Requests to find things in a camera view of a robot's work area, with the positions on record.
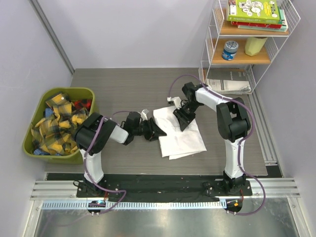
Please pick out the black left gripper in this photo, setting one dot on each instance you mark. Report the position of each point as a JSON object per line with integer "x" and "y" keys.
{"x": 154, "y": 131}

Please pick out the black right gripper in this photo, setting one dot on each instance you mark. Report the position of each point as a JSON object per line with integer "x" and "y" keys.
{"x": 184, "y": 121}

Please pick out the white long sleeve shirt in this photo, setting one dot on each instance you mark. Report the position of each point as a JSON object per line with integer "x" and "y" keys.
{"x": 177, "y": 144}

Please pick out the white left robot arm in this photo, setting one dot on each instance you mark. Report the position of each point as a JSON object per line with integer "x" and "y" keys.
{"x": 93, "y": 134}

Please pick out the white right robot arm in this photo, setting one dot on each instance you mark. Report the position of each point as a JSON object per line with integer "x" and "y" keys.
{"x": 233, "y": 126}

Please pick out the grey setup guide booklet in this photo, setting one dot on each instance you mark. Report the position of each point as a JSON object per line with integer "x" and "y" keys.
{"x": 225, "y": 81}

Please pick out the red black plaid shirt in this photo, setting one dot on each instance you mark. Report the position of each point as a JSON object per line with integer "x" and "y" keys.
{"x": 83, "y": 103}

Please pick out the blue white round tin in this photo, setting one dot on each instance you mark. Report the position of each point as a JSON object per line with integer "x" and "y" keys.
{"x": 230, "y": 49}

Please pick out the olive green plastic bin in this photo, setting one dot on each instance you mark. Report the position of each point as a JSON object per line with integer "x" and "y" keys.
{"x": 74, "y": 93}

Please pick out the yellow plaid flannel shirt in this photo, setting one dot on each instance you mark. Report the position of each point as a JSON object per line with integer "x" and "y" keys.
{"x": 55, "y": 133}

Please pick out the pale yellow faceted cup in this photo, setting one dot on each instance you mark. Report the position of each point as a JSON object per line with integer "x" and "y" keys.
{"x": 254, "y": 45}

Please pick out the red middle book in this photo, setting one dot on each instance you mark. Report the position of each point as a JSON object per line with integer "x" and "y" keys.
{"x": 261, "y": 25}

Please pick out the green top book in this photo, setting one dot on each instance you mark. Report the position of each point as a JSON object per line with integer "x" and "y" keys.
{"x": 253, "y": 11}

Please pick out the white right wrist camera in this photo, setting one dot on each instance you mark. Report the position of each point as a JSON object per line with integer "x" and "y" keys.
{"x": 175, "y": 101}

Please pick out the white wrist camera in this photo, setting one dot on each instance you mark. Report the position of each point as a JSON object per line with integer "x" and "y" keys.
{"x": 144, "y": 113}
{"x": 175, "y": 101}

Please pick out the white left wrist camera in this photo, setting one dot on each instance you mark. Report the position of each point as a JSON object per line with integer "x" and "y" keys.
{"x": 144, "y": 113}

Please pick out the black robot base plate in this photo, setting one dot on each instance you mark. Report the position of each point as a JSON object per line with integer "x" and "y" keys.
{"x": 160, "y": 188}

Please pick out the white slotted cable duct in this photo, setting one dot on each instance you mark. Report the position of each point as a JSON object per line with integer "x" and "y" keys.
{"x": 102, "y": 205}

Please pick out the aluminium rail frame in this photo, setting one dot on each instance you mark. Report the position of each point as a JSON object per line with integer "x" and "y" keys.
{"x": 273, "y": 187}

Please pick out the white wire shelf rack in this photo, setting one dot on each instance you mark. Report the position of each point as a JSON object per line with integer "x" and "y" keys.
{"x": 221, "y": 30}

